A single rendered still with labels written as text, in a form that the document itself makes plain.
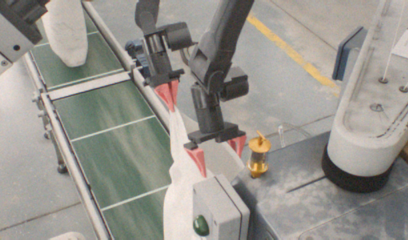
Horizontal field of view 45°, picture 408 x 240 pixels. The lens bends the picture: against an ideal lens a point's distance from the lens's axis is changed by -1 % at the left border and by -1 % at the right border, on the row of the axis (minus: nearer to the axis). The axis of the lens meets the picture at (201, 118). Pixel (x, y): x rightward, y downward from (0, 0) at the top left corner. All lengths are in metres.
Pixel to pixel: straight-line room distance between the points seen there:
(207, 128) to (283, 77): 2.15
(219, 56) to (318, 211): 0.45
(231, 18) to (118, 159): 1.21
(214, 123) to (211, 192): 0.44
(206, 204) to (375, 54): 0.35
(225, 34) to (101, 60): 1.74
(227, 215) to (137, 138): 1.55
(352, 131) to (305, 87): 2.52
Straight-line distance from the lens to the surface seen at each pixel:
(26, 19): 0.77
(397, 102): 0.70
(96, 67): 2.61
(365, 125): 0.65
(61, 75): 2.60
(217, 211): 0.63
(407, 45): 0.83
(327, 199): 0.65
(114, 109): 2.32
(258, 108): 2.93
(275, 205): 0.64
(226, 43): 0.99
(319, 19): 3.92
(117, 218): 1.86
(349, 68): 1.02
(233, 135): 1.09
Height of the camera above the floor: 1.81
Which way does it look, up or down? 40 degrees down
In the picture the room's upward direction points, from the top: 1 degrees clockwise
